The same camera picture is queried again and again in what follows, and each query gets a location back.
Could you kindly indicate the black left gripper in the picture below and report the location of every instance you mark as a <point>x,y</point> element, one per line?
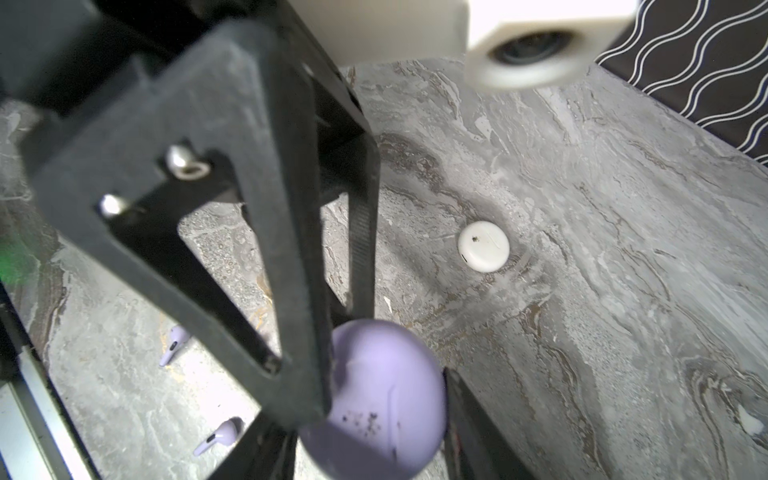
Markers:
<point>194,181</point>

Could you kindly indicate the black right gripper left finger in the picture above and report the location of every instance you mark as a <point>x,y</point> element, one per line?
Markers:
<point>266,451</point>

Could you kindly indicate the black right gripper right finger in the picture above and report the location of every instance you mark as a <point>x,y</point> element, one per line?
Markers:
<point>474,448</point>

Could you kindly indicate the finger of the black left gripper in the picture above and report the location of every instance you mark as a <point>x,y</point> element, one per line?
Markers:
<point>363,240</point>

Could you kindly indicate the purple earbud charging case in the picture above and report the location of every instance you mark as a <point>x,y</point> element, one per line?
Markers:
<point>389,405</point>

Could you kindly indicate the white earbud charging case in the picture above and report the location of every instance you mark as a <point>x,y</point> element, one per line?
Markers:
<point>483,246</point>

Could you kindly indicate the purple earbud right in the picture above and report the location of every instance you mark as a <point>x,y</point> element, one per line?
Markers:
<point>226,434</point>

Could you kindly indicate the purple earbud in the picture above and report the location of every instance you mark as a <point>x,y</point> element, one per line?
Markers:
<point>178,338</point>
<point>226,434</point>

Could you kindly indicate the purple earbud left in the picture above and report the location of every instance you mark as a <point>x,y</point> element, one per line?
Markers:
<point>178,338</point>

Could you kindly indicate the aluminium front rail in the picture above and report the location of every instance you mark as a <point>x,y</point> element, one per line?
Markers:
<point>38,437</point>

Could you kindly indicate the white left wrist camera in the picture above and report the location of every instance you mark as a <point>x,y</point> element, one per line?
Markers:
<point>505,45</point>

